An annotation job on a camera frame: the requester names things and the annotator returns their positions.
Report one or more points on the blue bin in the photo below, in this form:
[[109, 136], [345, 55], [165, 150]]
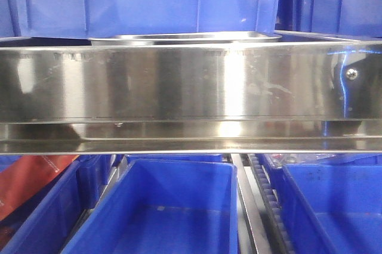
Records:
[[164, 206], [9, 19], [84, 19], [338, 17], [195, 157], [328, 204], [44, 222]]

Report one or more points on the rear centre blue bin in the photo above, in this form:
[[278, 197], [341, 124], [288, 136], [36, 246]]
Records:
[[195, 157]]

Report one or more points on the stainless steel shelf rail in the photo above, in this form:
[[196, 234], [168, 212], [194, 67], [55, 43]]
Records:
[[305, 93]]

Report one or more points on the black roller track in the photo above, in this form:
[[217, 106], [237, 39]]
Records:
[[273, 212]]

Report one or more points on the silver metal tray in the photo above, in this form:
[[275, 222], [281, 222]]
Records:
[[224, 37]]

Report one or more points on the lower left blue bin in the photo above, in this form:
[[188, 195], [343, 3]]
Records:
[[44, 222]]

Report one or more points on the upper centre blue bin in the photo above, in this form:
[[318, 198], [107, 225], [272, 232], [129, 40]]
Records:
[[84, 19]]

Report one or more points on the red package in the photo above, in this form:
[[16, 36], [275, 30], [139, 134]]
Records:
[[27, 176]]

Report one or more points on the upper right blue bin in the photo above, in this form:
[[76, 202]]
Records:
[[338, 17]]

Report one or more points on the steel divider rail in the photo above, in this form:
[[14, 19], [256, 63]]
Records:
[[251, 216]]

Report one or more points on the lower right blue bin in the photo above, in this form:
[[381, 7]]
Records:
[[328, 204]]

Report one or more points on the upper left blue bin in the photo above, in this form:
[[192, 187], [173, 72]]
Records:
[[9, 19]]

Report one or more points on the lower centre blue bin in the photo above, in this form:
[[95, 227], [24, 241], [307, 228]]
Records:
[[164, 206]]

